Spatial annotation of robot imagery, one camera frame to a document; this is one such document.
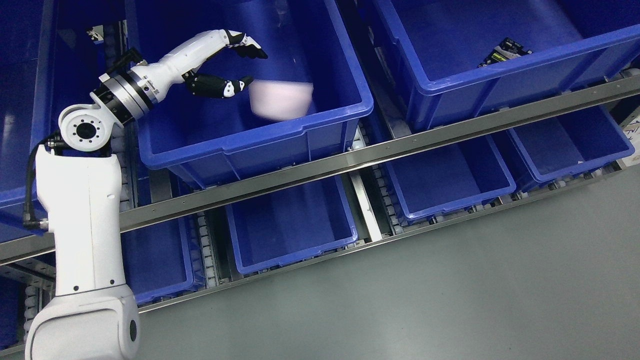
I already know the lower blue bin left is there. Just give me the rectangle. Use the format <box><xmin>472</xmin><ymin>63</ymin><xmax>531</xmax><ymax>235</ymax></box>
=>
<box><xmin>121</xmin><ymin>216</ymin><xmax>206</xmax><ymax>306</ymax></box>

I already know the pink bowl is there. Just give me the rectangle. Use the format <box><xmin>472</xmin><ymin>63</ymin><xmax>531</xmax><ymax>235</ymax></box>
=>
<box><xmin>248</xmin><ymin>79</ymin><xmax>314</xmax><ymax>122</ymax></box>

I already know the large blue bin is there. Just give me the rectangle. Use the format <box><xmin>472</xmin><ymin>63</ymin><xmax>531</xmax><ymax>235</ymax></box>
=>
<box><xmin>357</xmin><ymin>0</ymin><xmax>640</xmax><ymax>132</ymax></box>
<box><xmin>125</xmin><ymin>0</ymin><xmax>374</xmax><ymax>189</ymax></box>

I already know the black yellow packaged item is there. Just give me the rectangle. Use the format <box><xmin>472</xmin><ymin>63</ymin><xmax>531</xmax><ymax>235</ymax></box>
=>
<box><xmin>477</xmin><ymin>37</ymin><xmax>533</xmax><ymax>68</ymax></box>

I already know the blue bin far left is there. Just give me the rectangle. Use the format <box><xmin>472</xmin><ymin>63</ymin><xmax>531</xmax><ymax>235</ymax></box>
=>
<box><xmin>0</xmin><ymin>0</ymin><xmax>125</xmax><ymax>242</ymax></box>

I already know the large blue bin centre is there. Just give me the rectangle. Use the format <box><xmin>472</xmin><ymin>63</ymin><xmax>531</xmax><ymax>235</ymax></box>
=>
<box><xmin>125</xmin><ymin>0</ymin><xmax>374</xmax><ymax>189</ymax></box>

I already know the metal shelf rail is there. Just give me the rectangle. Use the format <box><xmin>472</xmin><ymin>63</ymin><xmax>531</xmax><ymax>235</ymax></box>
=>
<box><xmin>0</xmin><ymin>74</ymin><xmax>640</xmax><ymax>267</ymax></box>

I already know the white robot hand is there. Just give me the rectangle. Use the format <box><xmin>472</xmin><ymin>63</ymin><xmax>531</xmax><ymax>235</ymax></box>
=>
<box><xmin>145</xmin><ymin>29</ymin><xmax>269</xmax><ymax>101</ymax></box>

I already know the large blue bin right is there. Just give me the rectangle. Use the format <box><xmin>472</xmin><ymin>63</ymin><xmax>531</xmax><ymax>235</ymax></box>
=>
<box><xmin>357</xmin><ymin>0</ymin><xmax>640</xmax><ymax>132</ymax></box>

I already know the lower blue bin right centre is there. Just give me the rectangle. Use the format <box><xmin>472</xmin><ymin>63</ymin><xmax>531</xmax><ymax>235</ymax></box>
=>
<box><xmin>382</xmin><ymin>136</ymin><xmax>516</xmax><ymax>227</ymax></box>

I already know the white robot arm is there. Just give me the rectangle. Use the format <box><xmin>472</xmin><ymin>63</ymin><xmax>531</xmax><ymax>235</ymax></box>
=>
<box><xmin>23</xmin><ymin>29</ymin><xmax>268</xmax><ymax>360</ymax></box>

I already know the lower blue bin far right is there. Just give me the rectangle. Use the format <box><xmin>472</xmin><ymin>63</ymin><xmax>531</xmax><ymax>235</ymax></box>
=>
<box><xmin>491</xmin><ymin>105</ymin><xmax>635</xmax><ymax>192</ymax></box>

